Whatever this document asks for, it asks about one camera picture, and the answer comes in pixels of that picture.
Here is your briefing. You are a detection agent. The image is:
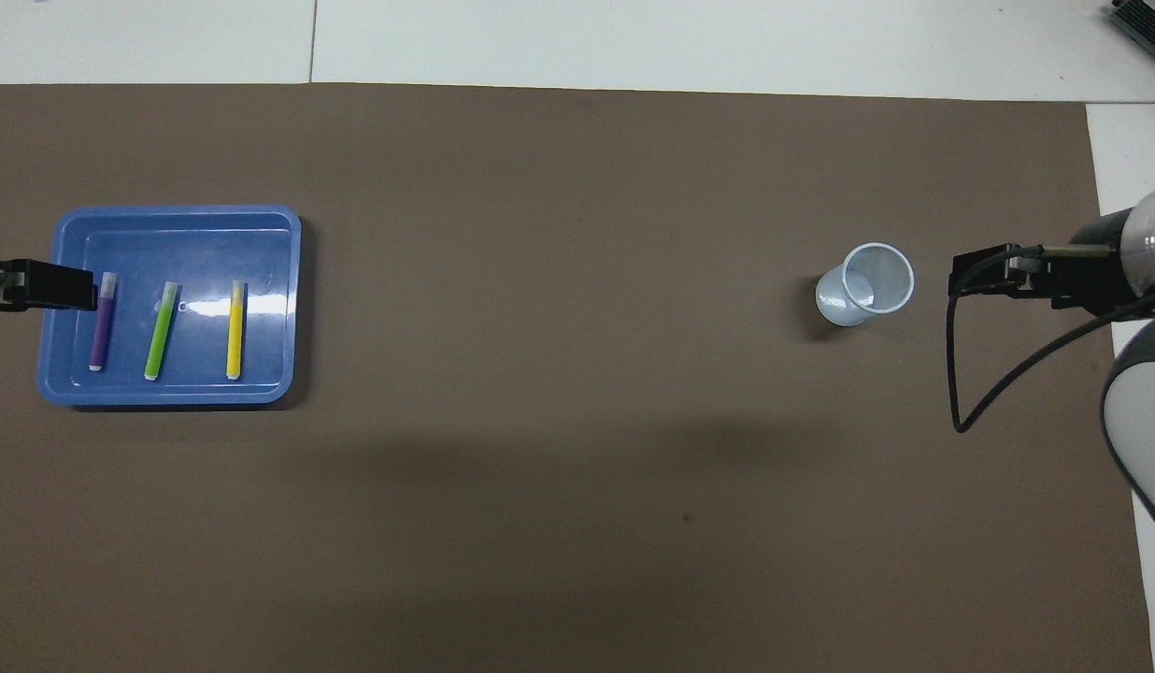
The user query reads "yellow pen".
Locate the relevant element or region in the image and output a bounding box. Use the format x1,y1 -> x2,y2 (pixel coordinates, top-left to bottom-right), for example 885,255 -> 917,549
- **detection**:
225,280 -> 249,381

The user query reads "purple pen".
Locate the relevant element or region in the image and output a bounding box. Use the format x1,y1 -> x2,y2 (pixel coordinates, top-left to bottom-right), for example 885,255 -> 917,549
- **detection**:
88,272 -> 120,373

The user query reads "green pen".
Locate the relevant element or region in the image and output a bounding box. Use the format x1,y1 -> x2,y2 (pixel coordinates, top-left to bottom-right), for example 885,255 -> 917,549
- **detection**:
144,280 -> 181,382

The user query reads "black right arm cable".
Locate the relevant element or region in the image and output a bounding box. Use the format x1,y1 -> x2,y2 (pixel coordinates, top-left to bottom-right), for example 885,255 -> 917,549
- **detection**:
947,245 -> 1155,434

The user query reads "pale blue plastic cup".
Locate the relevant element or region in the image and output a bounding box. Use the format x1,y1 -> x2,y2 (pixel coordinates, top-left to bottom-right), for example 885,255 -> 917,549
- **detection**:
815,242 -> 916,328

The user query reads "grey ribbed device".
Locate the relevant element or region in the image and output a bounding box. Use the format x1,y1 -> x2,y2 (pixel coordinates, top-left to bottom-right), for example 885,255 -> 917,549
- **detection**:
1108,0 -> 1155,71

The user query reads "brown table mat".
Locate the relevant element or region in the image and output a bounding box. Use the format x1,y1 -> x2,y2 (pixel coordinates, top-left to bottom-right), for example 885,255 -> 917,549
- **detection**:
0,82 -> 1155,673

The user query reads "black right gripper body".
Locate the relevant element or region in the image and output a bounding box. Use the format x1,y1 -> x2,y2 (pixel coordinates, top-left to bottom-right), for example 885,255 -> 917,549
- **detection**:
1049,210 -> 1139,319

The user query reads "blue plastic tray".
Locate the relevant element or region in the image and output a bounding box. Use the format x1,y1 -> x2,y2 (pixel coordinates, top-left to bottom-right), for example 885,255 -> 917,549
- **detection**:
36,205 -> 303,409

